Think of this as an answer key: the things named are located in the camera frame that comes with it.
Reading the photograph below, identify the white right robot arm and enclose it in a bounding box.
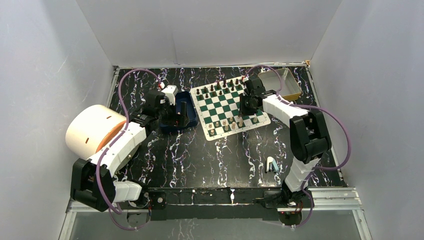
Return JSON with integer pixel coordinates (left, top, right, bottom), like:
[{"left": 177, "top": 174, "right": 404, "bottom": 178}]
[{"left": 239, "top": 78, "right": 332, "bottom": 207}]

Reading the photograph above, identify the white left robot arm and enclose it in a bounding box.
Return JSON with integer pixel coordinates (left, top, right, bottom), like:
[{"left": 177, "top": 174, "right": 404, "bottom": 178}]
[{"left": 65, "top": 90, "right": 190, "bottom": 212}]

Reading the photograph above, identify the green white chess board mat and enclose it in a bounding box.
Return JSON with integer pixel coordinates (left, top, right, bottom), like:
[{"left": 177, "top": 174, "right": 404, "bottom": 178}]
[{"left": 189, "top": 76, "right": 271, "bottom": 141}]

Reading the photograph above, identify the dark blue tin box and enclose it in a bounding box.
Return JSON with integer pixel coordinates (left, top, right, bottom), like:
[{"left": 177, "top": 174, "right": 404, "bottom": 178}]
[{"left": 159, "top": 91, "right": 199, "bottom": 134}]

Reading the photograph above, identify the gold tin box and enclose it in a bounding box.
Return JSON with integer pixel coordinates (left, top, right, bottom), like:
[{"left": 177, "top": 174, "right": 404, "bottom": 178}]
[{"left": 258, "top": 68, "right": 302, "bottom": 102}]

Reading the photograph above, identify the small white blue stapler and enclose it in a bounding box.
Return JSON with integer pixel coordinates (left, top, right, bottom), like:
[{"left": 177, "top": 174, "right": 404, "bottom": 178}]
[{"left": 265, "top": 156, "right": 279, "bottom": 174}]

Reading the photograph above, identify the white orange cylindrical appliance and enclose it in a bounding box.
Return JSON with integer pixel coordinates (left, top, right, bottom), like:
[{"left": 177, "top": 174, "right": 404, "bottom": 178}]
[{"left": 65, "top": 104, "right": 127, "bottom": 160}]

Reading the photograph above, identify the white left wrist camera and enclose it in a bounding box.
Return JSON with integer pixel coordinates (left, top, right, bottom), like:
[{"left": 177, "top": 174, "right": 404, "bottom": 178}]
[{"left": 161, "top": 85, "right": 178, "bottom": 105}]

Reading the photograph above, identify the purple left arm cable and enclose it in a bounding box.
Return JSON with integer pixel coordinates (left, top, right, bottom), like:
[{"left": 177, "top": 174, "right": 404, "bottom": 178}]
[{"left": 95, "top": 68, "right": 165, "bottom": 231}]

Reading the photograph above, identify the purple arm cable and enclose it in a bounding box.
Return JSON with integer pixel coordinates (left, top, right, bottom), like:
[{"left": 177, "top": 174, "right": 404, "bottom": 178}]
[
  {"left": 95, "top": 68, "right": 165, "bottom": 231},
  {"left": 243, "top": 64, "right": 352, "bottom": 228}
]

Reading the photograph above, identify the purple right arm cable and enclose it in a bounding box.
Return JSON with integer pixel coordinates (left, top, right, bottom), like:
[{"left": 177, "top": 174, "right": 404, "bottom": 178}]
[{"left": 243, "top": 64, "right": 352, "bottom": 228}]

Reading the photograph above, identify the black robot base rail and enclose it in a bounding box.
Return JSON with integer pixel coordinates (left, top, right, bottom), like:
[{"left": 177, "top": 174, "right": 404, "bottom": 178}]
[{"left": 120, "top": 187, "right": 315, "bottom": 227}]

